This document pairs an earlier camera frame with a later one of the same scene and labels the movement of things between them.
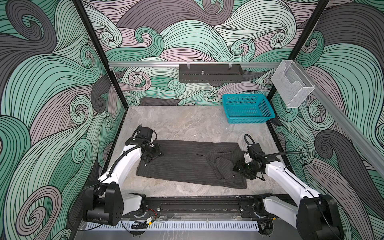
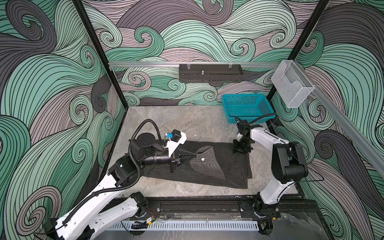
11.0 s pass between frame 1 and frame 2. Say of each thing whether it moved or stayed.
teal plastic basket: stayed
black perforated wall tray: stayed
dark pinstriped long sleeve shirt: stayed
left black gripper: moved
